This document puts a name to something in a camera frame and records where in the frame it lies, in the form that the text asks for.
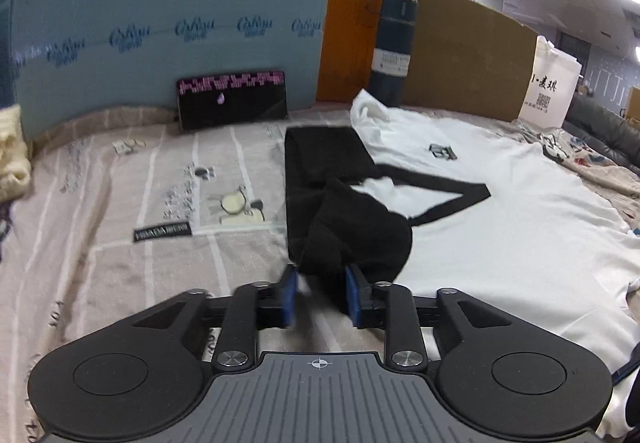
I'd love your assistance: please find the cream knitted cloth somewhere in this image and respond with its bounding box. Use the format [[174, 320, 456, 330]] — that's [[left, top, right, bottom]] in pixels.
[[0, 104, 33, 202]]

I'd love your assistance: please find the light blue foam board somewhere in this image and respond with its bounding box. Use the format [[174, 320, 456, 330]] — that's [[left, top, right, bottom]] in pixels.
[[9, 0, 334, 141]]

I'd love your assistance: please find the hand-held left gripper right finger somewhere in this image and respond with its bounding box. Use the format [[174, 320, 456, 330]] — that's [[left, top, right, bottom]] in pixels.
[[345, 263, 513, 369]]

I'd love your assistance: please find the dark blue water bottle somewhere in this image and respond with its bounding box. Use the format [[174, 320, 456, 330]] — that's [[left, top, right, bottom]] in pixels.
[[367, 0, 419, 108]]

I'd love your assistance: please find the orange board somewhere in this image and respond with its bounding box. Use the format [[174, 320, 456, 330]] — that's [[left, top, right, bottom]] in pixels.
[[315, 0, 418, 105]]

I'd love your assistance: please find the black box with pink pattern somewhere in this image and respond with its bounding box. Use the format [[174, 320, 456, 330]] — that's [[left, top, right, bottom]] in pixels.
[[176, 70, 289, 131]]

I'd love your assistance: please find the brown cardboard panel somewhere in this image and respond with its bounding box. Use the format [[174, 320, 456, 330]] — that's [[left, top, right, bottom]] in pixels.
[[401, 0, 540, 123]]

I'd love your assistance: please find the white and black t-shirt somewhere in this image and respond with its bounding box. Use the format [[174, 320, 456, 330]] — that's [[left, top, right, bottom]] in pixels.
[[284, 90, 640, 438]]

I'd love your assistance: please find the white tote bag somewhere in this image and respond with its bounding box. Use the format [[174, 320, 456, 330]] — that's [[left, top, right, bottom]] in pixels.
[[517, 35, 583, 129]]

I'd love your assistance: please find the black leather sofa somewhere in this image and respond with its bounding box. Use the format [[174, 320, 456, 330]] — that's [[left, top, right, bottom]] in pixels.
[[563, 93, 640, 169]]

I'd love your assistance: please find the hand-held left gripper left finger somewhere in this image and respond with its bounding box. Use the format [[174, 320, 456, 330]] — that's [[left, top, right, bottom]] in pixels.
[[131, 264, 300, 371]]

